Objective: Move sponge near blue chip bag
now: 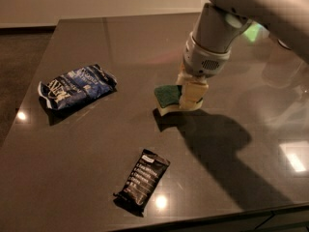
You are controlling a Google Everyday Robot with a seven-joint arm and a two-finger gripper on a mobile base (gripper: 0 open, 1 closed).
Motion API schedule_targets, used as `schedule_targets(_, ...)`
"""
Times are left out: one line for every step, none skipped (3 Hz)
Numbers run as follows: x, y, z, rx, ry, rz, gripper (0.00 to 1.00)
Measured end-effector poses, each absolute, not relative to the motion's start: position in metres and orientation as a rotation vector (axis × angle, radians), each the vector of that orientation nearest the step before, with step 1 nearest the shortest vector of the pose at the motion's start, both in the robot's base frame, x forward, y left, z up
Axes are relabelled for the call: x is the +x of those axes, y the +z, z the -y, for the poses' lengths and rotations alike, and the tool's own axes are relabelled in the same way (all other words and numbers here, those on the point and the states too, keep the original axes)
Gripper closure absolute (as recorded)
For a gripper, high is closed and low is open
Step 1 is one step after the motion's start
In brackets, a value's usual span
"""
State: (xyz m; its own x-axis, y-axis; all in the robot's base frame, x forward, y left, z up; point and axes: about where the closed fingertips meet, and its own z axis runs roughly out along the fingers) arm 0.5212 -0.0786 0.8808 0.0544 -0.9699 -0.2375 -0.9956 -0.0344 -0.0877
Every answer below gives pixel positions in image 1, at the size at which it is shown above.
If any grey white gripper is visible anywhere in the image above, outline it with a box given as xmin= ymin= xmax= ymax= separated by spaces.
xmin=176 ymin=34 xmax=231 ymax=110

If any blue chip bag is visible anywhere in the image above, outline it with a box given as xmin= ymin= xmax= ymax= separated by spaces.
xmin=38 ymin=64 xmax=117 ymax=111

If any green and yellow sponge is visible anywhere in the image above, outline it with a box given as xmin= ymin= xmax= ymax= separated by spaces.
xmin=153 ymin=84 xmax=205 ymax=117

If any black snack bar wrapper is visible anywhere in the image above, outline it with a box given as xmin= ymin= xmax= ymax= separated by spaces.
xmin=115 ymin=149 xmax=170 ymax=212

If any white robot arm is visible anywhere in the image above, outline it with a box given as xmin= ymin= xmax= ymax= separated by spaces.
xmin=177 ymin=0 xmax=309 ymax=111

